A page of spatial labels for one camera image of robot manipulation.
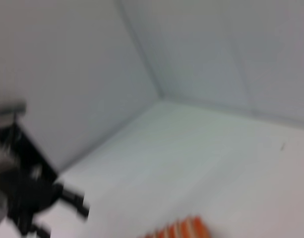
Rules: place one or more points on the orange and white striped bread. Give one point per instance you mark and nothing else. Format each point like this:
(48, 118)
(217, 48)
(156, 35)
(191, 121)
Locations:
(189, 228)

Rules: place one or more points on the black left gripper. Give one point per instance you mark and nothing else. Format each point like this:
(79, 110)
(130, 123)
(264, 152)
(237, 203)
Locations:
(35, 191)

